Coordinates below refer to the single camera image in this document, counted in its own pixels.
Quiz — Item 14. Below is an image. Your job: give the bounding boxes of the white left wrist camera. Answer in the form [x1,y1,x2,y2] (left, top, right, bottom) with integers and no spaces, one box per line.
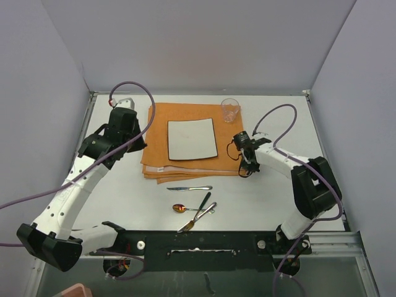
[109,98,135,110]

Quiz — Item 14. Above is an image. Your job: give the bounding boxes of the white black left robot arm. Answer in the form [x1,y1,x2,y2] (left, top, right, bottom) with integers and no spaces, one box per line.
[17,107,146,272]

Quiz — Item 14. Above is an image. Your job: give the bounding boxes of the gold spoon dark handle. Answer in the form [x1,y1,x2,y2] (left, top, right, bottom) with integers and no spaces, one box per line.
[171,192,212,213]

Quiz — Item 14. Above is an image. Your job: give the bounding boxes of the pink plastic bin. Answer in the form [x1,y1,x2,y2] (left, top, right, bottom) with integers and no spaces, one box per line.
[56,283,93,297]

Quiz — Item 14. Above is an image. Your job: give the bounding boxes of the silver table knife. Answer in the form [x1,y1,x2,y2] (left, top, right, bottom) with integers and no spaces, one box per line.
[166,186,213,192]

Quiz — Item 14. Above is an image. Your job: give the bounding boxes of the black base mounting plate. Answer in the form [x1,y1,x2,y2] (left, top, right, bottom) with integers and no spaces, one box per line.
[97,231,312,277]

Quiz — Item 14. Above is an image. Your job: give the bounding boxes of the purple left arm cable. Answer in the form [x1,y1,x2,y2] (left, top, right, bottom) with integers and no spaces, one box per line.
[0,81,156,282]

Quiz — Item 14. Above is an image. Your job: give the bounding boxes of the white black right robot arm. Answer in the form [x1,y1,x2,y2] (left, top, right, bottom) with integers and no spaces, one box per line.
[231,131,343,253]

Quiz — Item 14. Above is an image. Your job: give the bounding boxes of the iridescent ornate teaspoon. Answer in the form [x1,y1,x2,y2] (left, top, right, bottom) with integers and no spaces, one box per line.
[199,208,215,215]

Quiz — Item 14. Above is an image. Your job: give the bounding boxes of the clear drinking glass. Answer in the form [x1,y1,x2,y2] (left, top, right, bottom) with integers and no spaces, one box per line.
[221,98,240,123]

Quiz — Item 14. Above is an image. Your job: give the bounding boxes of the gold fork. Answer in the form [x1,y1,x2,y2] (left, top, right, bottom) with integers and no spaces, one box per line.
[177,202,217,233]

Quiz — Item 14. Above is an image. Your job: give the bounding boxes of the white square plate black rim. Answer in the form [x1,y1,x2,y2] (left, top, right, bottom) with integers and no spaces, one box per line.
[168,118,218,161]

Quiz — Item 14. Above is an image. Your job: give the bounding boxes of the orange cloth napkin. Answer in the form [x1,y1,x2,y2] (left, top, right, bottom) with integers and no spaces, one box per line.
[140,103,244,184]

